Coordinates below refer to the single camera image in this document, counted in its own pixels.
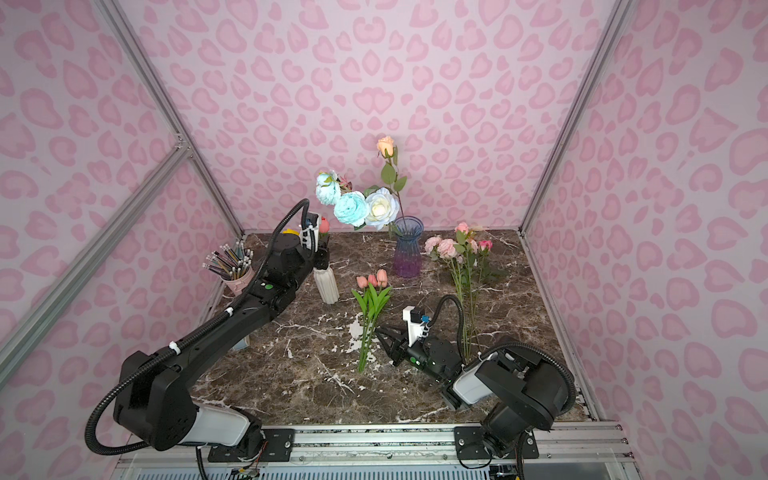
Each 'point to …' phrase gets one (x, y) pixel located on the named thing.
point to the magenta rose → (484, 251)
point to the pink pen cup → (237, 286)
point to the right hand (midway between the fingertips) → (380, 331)
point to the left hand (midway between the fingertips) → (325, 232)
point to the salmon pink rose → (462, 230)
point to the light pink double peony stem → (467, 248)
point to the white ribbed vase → (326, 284)
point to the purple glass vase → (407, 247)
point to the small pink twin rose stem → (439, 247)
